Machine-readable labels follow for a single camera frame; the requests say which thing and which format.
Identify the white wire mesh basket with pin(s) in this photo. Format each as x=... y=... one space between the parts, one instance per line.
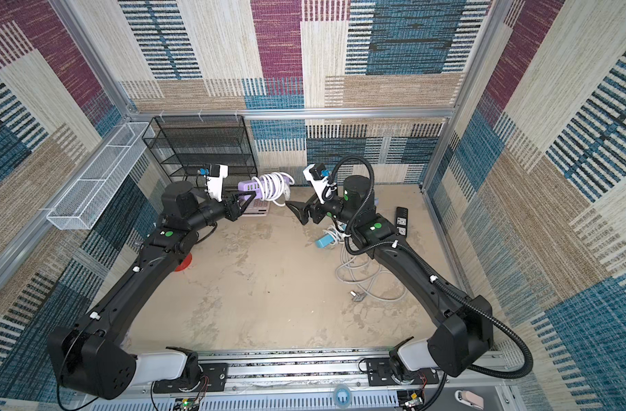
x=88 y=197

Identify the teal power strip with cord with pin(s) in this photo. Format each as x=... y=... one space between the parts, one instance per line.
x=332 y=237

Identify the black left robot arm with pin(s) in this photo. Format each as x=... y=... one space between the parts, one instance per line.
x=88 y=356

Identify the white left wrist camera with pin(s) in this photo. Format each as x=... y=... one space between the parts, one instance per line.
x=214 y=175

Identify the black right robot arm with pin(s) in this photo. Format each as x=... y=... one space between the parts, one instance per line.
x=462 y=335

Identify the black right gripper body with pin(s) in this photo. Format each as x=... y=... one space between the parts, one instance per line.
x=315 y=210

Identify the red pen cup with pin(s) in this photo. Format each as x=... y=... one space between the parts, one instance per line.
x=184 y=264

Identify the black wire mesh shelf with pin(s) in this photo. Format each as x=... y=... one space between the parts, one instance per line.
x=183 y=145

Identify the black power strip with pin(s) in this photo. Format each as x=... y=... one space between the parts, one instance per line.
x=402 y=221

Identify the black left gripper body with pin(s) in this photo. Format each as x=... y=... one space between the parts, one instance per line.
x=231 y=211

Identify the pink calculator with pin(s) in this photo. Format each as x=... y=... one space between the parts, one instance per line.
x=263 y=208

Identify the purple power strip with cord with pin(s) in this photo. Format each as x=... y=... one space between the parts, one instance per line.
x=273 y=187

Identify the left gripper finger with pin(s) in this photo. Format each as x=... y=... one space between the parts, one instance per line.
x=248 y=207
x=244 y=195

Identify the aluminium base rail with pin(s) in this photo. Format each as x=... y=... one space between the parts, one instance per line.
x=313 y=379

